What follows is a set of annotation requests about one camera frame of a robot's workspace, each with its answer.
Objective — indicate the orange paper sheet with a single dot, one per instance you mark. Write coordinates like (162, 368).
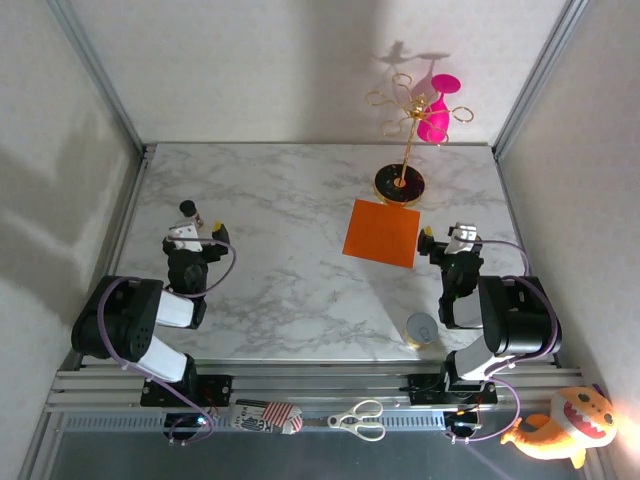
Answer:
(382, 232)

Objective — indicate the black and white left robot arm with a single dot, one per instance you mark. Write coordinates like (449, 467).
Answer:
(120, 320)

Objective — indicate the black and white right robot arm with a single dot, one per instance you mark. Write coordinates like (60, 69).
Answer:
(520, 320)

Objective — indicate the small dark bottle black cap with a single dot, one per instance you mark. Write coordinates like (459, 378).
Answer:
(188, 207)

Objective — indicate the tin can silver lid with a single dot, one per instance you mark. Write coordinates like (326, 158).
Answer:
(421, 329)

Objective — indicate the pink wine glass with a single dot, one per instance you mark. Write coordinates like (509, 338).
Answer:
(432, 122)

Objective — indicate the black controller board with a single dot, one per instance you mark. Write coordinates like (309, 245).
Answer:
(187, 422)
(462, 422)

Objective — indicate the printed striped pouch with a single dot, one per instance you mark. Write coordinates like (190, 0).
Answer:
(265, 415)

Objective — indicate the orange fish plush toy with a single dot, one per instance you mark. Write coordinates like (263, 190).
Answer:
(560, 430)

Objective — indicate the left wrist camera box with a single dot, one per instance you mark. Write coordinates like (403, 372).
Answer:
(185, 237)

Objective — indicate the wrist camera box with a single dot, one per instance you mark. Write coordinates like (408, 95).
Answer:
(464, 236)
(185, 237)

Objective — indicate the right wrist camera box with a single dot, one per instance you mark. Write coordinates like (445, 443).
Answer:
(464, 236)

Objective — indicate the aluminium side rail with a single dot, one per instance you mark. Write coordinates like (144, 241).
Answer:
(132, 200)
(510, 200)

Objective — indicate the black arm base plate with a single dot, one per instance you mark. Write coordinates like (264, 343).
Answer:
(215, 390)
(425, 387)

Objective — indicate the aluminium frame rail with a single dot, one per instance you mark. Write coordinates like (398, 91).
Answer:
(320, 385)

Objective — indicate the aluminium frame post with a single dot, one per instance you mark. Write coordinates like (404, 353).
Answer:
(540, 70)
(95, 70)

